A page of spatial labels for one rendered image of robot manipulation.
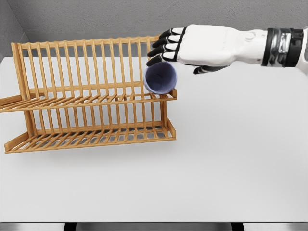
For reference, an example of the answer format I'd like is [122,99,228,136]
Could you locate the wooden two-tier dish rack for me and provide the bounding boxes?
[0,35,178,154]

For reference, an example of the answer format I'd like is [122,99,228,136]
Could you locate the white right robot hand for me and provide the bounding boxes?
[145,24,238,75]

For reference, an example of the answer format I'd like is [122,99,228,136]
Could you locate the blue cup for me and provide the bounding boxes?
[143,62,179,94]

